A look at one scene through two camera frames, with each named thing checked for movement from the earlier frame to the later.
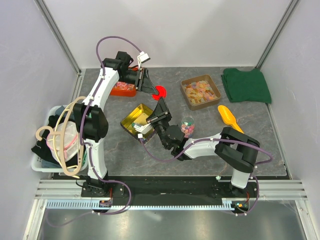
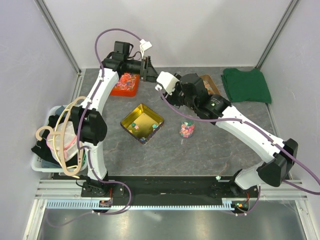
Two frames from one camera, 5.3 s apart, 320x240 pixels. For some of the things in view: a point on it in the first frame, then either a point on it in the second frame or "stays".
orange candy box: x=123 y=89 stays
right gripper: x=160 y=113 -> x=172 y=99
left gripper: x=143 y=83 -> x=147 y=72
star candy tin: x=139 y=115 stays
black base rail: x=169 y=190 stays
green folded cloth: x=241 y=86 stays
